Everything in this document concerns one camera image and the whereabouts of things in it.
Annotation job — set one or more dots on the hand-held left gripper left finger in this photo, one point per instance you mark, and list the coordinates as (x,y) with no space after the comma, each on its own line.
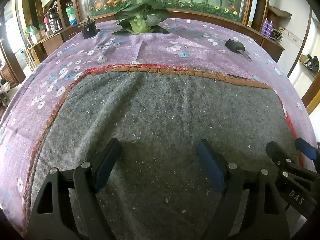
(105,166)

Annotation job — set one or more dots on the green plastic bag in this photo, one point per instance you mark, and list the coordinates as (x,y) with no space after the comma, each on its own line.
(32,29)

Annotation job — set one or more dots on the carved wooden wall shelf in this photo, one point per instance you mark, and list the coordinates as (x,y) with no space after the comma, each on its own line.
(278,15)

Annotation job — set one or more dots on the purple spray can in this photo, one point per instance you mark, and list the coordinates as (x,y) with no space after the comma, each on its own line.
(263,27)
(270,29)

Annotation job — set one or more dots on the grey felt mat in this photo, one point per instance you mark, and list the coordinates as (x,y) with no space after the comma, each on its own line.
(162,110)

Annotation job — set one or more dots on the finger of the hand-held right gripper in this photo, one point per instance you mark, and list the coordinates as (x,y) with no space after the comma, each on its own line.
(275,151)
(306,151)

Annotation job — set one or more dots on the wooden corner cabinet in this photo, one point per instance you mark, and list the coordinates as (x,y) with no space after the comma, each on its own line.
(272,48)

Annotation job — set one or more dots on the black cylindrical motor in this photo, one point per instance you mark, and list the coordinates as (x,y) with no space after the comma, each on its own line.
(88,31)

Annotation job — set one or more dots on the black car key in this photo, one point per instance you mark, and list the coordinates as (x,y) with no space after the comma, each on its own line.
(233,45)

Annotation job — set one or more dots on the red water bottle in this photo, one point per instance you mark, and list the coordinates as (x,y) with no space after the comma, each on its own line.
(46,22)

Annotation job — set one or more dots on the low wooden sideboard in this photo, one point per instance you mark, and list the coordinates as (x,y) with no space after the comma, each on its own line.
(53,42)

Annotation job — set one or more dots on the green plastic bottle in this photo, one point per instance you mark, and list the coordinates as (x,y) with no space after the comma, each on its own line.
(71,15)

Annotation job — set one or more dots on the wicker basket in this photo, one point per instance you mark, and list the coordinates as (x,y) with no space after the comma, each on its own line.
(5,76)

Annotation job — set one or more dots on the black bag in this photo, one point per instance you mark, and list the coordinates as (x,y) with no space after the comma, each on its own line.
(312,63)

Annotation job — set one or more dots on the purple floral tablecloth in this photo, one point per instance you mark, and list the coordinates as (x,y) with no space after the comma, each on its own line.
(175,52)

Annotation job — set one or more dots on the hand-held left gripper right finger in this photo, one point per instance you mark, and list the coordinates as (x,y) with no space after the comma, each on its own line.
(210,166)

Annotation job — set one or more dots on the green bok choy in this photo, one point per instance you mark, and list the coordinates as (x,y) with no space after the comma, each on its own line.
(137,25)

